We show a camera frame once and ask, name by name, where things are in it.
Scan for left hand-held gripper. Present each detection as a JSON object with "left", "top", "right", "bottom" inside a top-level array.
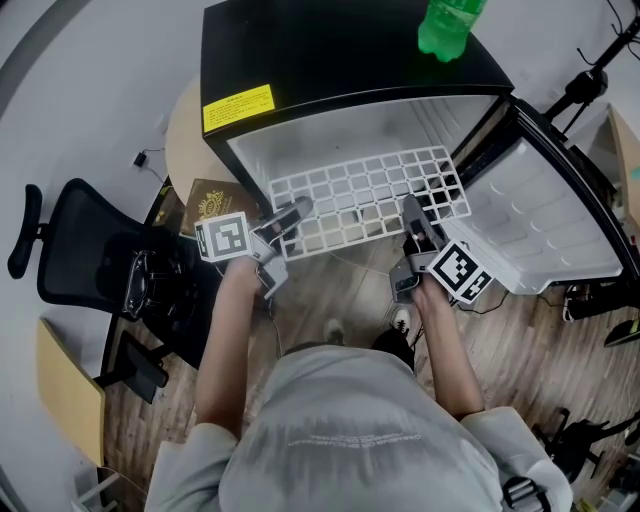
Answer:
[{"left": 193, "top": 195, "right": 315, "bottom": 301}]

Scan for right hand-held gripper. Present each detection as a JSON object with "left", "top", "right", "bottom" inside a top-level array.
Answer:
[{"left": 389, "top": 194, "right": 495, "bottom": 305}]

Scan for white wire fridge shelf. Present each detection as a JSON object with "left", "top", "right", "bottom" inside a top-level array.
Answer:
[{"left": 268, "top": 145, "right": 472, "bottom": 261}]

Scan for black mini fridge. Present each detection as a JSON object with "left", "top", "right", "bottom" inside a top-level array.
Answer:
[{"left": 199, "top": 0, "right": 516, "bottom": 251}]

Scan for person's right forearm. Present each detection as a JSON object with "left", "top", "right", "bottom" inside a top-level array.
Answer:
[{"left": 412, "top": 284, "right": 486, "bottom": 419}]

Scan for person's left forearm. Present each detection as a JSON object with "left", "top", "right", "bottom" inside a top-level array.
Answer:
[{"left": 194, "top": 254, "right": 264, "bottom": 441}]

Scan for white mini-fridge door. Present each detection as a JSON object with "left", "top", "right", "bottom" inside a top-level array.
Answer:
[{"left": 449, "top": 97, "right": 640, "bottom": 296}]

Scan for brown book with gold emblem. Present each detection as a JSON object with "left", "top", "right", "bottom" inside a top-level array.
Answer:
[{"left": 180, "top": 177, "right": 265, "bottom": 227}]

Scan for person's right shoe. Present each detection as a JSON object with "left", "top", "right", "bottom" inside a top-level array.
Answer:
[{"left": 389, "top": 305, "right": 412, "bottom": 334}]

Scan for person's shoe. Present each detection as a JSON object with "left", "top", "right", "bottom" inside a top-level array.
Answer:
[
  {"left": 323, "top": 317, "right": 346, "bottom": 347},
  {"left": 389, "top": 305, "right": 412, "bottom": 334}
]

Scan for person's left shoe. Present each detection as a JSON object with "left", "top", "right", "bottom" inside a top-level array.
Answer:
[{"left": 323, "top": 317, "right": 346, "bottom": 347}]

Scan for yellow warning sticker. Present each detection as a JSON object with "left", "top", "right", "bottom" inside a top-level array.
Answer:
[{"left": 202, "top": 83, "right": 276, "bottom": 134}]

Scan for person's black trousers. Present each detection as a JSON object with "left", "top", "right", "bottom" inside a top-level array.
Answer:
[{"left": 372, "top": 327, "right": 416, "bottom": 372}]

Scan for round wooden table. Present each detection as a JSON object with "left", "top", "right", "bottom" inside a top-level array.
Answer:
[{"left": 164, "top": 74, "right": 409, "bottom": 261}]

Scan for clear pouch with black trim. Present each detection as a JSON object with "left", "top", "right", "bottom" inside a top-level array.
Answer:
[{"left": 122, "top": 249, "right": 174, "bottom": 317}]

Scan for black mesh office chair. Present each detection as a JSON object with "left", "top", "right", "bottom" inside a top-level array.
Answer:
[{"left": 7, "top": 177, "right": 224, "bottom": 374}]

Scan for green plastic bottle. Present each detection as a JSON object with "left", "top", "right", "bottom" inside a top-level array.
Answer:
[{"left": 417, "top": 0, "right": 489, "bottom": 63}]

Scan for black coat rack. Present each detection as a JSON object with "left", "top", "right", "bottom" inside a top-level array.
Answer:
[{"left": 543, "top": 0, "right": 640, "bottom": 137}]

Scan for light wooden desk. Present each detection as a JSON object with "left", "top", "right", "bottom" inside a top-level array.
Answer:
[{"left": 607, "top": 102, "right": 640, "bottom": 211}]

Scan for person's grey shirt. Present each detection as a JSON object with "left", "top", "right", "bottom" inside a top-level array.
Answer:
[{"left": 144, "top": 344, "right": 574, "bottom": 512}]

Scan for black object with green stripe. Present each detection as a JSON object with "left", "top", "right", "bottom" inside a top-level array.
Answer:
[{"left": 603, "top": 319, "right": 640, "bottom": 349}]

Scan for black swivel chair base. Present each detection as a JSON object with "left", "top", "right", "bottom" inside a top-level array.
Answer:
[{"left": 532, "top": 407, "right": 640, "bottom": 481}]

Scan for small wooden side table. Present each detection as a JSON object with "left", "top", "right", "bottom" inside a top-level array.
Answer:
[{"left": 35, "top": 314, "right": 171, "bottom": 469}]

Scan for grey strap buckle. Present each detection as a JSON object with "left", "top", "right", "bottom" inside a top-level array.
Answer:
[{"left": 502, "top": 475, "right": 551, "bottom": 512}]

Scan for white metal frame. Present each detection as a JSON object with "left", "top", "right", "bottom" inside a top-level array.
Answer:
[{"left": 74, "top": 469, "right": 121, "bottom": 512}]

